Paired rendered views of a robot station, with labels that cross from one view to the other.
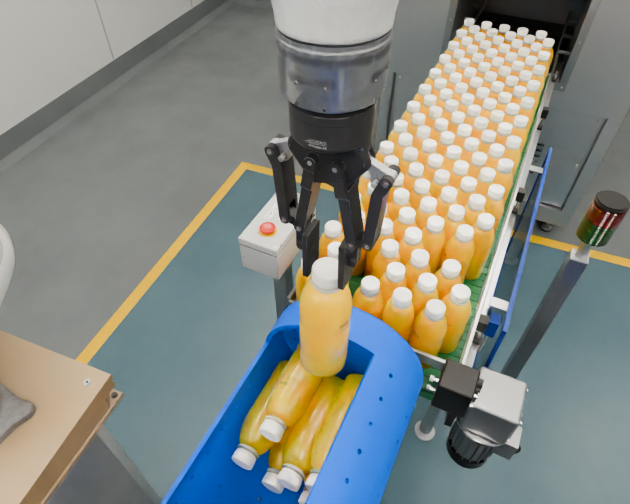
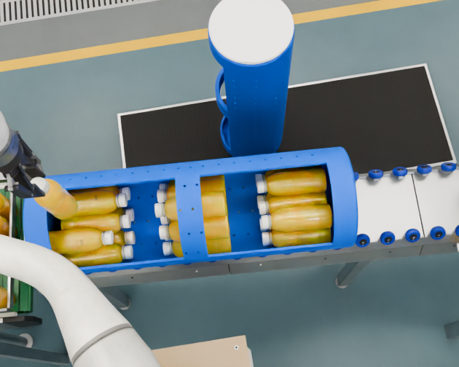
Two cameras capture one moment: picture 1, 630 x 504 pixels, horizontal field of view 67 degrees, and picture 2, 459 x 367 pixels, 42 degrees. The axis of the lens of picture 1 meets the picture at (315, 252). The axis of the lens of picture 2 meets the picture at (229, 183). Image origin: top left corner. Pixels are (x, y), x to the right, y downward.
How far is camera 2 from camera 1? 1.08 m
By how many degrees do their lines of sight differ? 53
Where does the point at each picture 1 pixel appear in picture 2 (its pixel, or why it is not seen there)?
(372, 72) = not seen: hidden behind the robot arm
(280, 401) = (92, 237)
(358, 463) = (106, 174)
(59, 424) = (167, 357)
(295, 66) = (12, 143)
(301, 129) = (19, 155)
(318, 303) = (54, 187)
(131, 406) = not seen: outside the picture
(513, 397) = not seen: hidden behind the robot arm
